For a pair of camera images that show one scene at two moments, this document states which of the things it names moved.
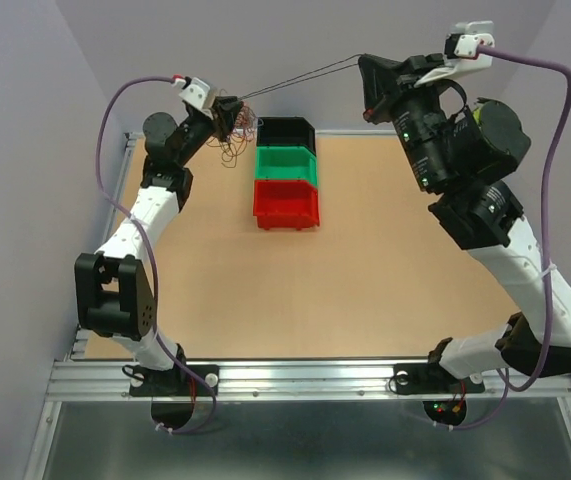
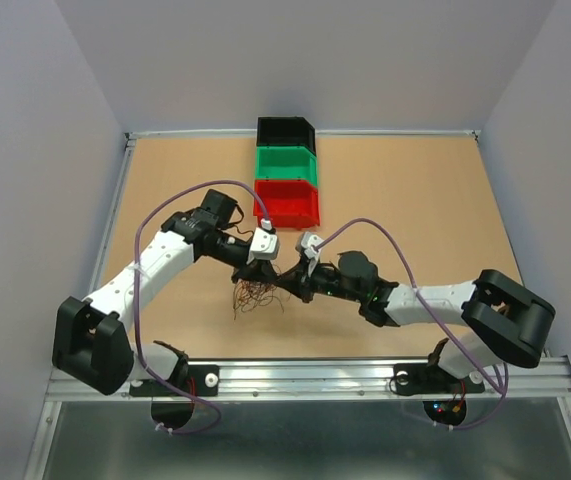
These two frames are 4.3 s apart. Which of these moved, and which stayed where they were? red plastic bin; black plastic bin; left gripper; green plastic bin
Moved: left gripper
Stayed: green plastic bin; red plastic bin; black plastic bin
